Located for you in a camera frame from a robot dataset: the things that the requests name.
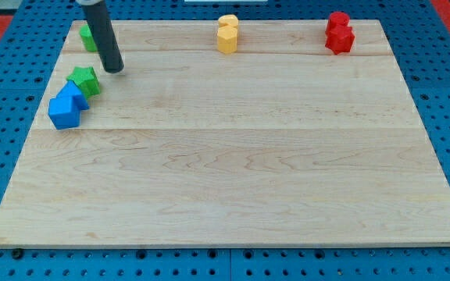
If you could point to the yellow heart block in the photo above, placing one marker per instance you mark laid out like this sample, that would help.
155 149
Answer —
228 22

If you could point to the yellow hexagon block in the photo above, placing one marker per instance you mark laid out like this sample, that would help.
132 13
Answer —
227 39

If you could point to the light wooden board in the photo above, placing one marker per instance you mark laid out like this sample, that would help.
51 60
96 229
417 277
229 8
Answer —
281 144

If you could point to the blue triangle block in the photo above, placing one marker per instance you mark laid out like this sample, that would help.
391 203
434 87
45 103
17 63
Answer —
71 90

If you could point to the green star block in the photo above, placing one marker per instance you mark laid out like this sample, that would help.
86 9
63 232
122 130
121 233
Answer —
86 80

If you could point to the red star block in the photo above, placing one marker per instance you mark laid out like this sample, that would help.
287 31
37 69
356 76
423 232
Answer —
340 39

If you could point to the blue cube block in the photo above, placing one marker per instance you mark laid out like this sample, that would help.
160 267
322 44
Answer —
64 113

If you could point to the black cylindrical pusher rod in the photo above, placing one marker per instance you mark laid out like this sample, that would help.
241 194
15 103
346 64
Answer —
99 22

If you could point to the red circle block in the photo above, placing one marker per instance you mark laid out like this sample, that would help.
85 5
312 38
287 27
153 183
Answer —
337 18

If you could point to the green circle block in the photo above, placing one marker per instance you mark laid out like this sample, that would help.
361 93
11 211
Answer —
87 39

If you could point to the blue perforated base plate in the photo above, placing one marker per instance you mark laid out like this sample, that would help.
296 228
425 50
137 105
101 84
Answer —
30 49

